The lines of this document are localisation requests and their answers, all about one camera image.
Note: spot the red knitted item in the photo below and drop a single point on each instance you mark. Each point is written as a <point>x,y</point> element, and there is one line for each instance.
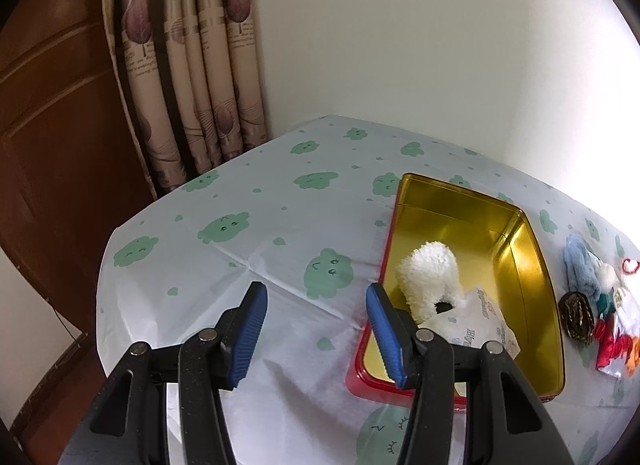
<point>607,345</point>

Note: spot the brown patterned pouch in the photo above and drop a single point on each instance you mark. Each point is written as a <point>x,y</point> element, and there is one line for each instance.
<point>575,317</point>

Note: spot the beige leaf-print curtain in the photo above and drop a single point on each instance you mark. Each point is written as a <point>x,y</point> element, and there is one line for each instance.
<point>210,70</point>

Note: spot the green cloud-print tablecloth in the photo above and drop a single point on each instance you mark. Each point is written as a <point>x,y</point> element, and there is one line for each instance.
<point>280,225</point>

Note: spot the teal cloth item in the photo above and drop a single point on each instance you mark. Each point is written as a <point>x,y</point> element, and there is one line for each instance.
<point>606,302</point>

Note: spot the white plush ball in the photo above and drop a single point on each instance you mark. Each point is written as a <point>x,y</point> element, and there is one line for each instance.
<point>607,276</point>

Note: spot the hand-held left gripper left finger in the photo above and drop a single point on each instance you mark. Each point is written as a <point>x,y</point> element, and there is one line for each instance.
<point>247,340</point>

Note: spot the blue fluffy towel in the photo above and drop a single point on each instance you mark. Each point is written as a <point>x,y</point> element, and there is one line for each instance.
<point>580,265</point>

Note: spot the red and gold tin box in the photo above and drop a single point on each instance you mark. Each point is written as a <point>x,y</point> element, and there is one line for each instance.
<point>450,225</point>

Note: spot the orange plush toy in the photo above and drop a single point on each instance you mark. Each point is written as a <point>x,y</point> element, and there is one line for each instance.
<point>634,357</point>

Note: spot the brown wooden door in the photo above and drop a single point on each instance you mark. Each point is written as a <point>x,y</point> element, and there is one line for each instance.
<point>60,145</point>

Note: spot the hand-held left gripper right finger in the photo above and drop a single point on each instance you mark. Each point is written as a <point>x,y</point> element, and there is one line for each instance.
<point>387,335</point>

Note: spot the white plush toy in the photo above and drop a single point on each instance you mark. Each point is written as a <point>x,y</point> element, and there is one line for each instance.
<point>427,270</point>

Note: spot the white printed plastic packet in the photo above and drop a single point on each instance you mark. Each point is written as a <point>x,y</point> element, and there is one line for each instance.
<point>480,325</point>

